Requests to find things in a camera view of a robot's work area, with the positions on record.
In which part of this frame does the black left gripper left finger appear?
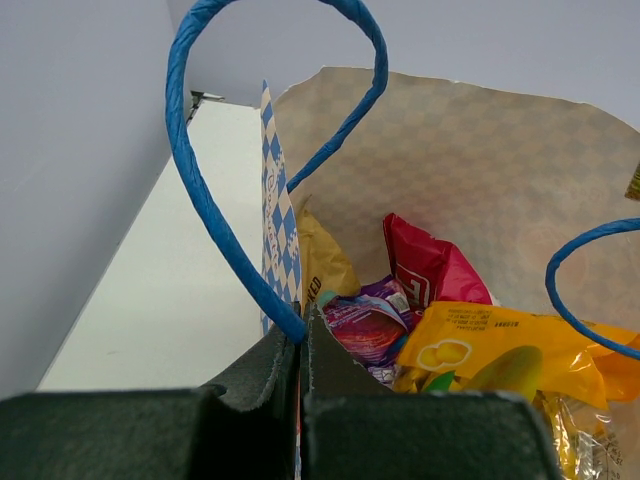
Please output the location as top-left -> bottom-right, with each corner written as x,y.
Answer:
1,328 -> 299,479

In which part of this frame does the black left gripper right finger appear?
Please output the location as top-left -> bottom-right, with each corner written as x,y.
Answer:
301,306 -> 562,479

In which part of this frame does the purple Fox's candy bag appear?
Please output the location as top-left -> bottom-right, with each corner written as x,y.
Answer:
319,275 -> 419,387

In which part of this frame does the orange yellow candy bag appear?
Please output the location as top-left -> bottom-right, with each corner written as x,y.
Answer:
393,302 -> 639,479

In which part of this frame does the tan chips bag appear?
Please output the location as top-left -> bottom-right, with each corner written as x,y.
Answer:
296,206 -> 361,308

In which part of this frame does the red crisps bag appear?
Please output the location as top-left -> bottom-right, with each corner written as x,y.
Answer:
383,213 -> 493,311

